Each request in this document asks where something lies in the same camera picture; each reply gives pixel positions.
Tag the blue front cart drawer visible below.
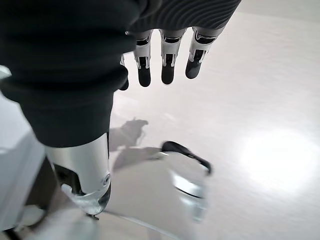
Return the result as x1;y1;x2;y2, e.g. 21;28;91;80
0;64;48;231

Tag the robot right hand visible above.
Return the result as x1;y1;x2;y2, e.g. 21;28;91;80
0;0;242;216

